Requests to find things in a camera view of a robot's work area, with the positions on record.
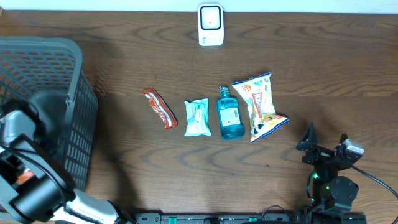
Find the yellow tissue pack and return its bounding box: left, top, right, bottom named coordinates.
left=231, top=72, right=290, bottom=142

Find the blue mouthwash bottle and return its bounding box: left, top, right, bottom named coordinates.
left=216, top=86, right=245, bottom=140

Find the teal wet wipes pack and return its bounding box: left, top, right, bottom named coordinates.
left=184, top=98, right=211, bottom=136

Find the orange snack bar wrapper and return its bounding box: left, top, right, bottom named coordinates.
left=143, top=88, right=178, bottom=129

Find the orange small tissue packet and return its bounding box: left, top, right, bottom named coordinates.
left=16, top=170, right=34, bottom=185

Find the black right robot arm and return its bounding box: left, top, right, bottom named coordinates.
left=296, top=123, right=364, bottom=215

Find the white barcode scanner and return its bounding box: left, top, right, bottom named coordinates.
left=197, top=3, right=224, bottom=47

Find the grey plastic shopping basket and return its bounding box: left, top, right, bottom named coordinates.
left=1, top=37, right=98, bottom=192

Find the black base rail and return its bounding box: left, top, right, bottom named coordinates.
left=133, top=212, right=368, bottom=224

